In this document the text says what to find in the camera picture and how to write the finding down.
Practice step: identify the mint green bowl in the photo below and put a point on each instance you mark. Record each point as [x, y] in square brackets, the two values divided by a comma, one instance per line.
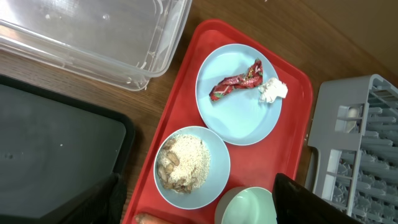
[246, 205]

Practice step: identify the orange carrot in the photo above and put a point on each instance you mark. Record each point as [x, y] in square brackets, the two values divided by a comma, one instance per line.
[145, 218]

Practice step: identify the light blue plate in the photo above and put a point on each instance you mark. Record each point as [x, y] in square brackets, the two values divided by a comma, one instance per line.
[238, 118]

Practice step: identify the rice and peanut leftovers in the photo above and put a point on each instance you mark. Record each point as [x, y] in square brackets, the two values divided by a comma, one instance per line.
[183, 163]

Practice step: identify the grey dishwasher rack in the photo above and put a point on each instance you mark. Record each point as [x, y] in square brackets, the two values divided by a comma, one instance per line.
[354, 148]

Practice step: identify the crumpled white tissue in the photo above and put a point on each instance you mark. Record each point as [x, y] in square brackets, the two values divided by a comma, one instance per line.
[271, 90]

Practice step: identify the light blue bowl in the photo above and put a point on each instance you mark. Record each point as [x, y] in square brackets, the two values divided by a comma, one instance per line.
[220, 166]

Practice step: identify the red snack wrapper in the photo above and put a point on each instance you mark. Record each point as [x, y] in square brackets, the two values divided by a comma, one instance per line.
[251, 78]

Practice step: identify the black tray bin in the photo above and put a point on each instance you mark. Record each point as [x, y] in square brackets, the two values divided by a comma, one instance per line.
[54, 148]

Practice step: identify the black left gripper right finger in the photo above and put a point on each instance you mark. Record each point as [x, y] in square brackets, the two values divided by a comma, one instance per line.
[294, 204]

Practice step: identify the clear plastic bin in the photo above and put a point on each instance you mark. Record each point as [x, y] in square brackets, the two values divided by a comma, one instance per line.
[124, 43]

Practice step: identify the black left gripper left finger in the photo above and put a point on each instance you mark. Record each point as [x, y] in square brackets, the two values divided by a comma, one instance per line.
[103, 205]

